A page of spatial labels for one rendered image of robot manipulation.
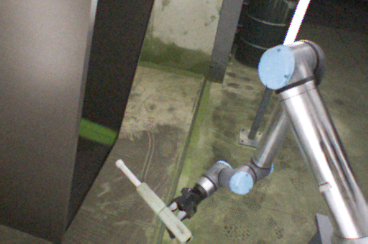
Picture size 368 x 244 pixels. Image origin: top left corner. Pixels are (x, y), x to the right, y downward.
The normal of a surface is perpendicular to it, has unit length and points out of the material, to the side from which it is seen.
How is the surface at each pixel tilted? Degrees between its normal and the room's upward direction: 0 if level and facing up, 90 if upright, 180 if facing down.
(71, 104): 90
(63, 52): 90
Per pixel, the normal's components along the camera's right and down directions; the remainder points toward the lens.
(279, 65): -0.87, 0.14
